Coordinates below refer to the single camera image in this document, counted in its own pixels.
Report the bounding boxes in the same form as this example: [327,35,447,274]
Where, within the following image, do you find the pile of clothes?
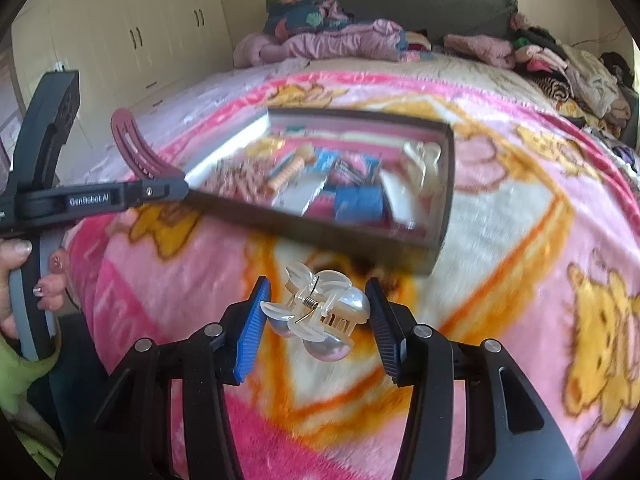
[233,18,409,67]
[509,12,637,137]

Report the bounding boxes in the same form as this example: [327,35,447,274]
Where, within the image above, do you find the printed pink blanket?
[65,71,640,480]

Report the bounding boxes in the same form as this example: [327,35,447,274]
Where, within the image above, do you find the cream wardrobe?
[9,0,237,153]

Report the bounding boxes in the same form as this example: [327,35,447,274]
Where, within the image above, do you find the maroon hair claw clip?
[110,108,187,182]

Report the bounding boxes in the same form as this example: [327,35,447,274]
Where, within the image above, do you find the pink fuzzy garment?
[443,33,517,69]

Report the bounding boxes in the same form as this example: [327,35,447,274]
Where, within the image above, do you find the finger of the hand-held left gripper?
[114,179,190,208]

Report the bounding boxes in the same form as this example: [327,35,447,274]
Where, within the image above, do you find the grey bed headboard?
[265,0,519,50]

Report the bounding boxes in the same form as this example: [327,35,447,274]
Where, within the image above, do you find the earring card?
[276,174,332,217]

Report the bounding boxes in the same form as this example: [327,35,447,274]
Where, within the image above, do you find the person's left hand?
[0,239,69,344]

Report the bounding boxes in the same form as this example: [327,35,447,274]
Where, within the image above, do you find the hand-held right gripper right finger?
[364,277,583,480]

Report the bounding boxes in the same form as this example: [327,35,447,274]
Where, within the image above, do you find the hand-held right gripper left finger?
[55,276,273,480]

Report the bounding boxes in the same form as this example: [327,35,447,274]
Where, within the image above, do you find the white hair claw clip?
[401,140,444,197]

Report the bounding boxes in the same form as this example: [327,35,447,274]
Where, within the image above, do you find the pearl hair claw clip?
[260,261,372,361]

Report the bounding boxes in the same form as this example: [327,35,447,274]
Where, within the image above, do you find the shallow cardboard box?
[182,106,456,277]

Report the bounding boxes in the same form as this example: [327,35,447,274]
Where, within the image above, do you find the pale floral sheet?
[65,57,311,188]

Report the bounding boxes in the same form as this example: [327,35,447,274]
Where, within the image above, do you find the clear plastic bag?
[384,170,427,227]

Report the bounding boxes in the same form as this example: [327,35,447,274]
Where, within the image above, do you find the dark floral quilt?
[264,0,359,39]

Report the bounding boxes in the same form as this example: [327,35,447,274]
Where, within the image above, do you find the tan ridged hair clip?
[266,155,308,194]

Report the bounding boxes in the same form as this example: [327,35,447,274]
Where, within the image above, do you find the pink mesh bow hair clip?
[209,156,274,202]

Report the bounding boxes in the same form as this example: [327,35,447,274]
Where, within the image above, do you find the purple clothes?
[606,141,640,177]

